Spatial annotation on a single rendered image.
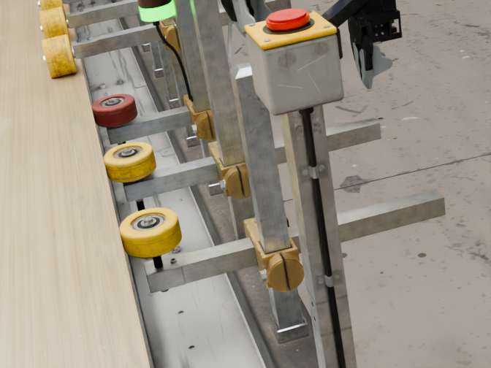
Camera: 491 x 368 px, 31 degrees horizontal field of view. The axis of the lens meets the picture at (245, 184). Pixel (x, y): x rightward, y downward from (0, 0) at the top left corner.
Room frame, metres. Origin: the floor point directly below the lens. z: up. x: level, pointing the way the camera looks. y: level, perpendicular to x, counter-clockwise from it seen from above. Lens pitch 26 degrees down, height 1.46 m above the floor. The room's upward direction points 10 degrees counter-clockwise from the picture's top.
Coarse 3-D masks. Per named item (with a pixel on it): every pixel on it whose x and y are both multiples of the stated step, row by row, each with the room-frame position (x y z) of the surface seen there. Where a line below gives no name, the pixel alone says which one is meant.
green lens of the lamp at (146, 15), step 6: (162, 6) 1.51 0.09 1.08; (168, 6) 1.52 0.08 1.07; (144, 12) 1.52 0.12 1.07; (150, 12) 1.51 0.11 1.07; (156, 12) 1.51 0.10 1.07; (162, 12) 1.51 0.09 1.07; (168, 12) 1.51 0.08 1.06; (174, 12) 1.53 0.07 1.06; (144, 18) 1.52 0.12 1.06; (150, 18) 1.51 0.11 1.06; (156, 18) 1.51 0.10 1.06; (162, 18) 1.51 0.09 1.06
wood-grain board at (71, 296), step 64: (0, 0) 2.60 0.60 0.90; (0, 64) 1.95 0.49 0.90; (0, 128) 1.54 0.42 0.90; (64, 128) 1.49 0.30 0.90; (0, 192) 1.26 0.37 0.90; (64, 192) 1.22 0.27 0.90; (0, 256) 1.05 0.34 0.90; (64, 256) 1.02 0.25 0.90; (0, 320) 0.90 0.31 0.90; (64, 320) 0.87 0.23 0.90; (128, 320) 0.85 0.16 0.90
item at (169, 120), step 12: (180, 108) 1.59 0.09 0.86; (132, 120) 1.57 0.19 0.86; (144, 120) 1.56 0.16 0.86; (156, 120) 1.56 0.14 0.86; (168, 120) 1.56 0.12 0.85; (180, 120) 1.56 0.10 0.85; (108, 132) 1.54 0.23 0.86; (120, 132) 1.54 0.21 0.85; (132, 132) 1.55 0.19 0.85; (144, 132) 1.55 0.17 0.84; (156, 132) 1.56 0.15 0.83; (120, 144) 1.55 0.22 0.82
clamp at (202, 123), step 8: (184, 96) 1.62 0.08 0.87; (192, 104) 1.57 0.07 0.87; (192, 112) 1.53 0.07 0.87; (200, 112) 1.52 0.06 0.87; (208, 112) 1.51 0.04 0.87; (192, 120) 1.54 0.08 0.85; (200, 120) 1.50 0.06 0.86; (208, 120) 1.50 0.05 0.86; (192, 128) 1.51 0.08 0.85; (200, 128) 1.50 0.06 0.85; (208, 128) 1.50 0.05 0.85; (200, 136) 1.50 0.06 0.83; (208, 136) 1.50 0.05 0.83
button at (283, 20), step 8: (296, 8) 0.81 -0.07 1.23; (272, 16) 0.80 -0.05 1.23; (280, 16) 0.79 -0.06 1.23; (288, 16) 0.79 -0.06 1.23; (296, 16) 0.78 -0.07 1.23; (304, 16) 0.78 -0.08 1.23; (272, 24) 0.78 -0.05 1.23; (280, 24) 0.78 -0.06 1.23; (288, 24) 0.77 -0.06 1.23; (296, 24) 0.77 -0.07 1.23; (304, 24) 0.78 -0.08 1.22
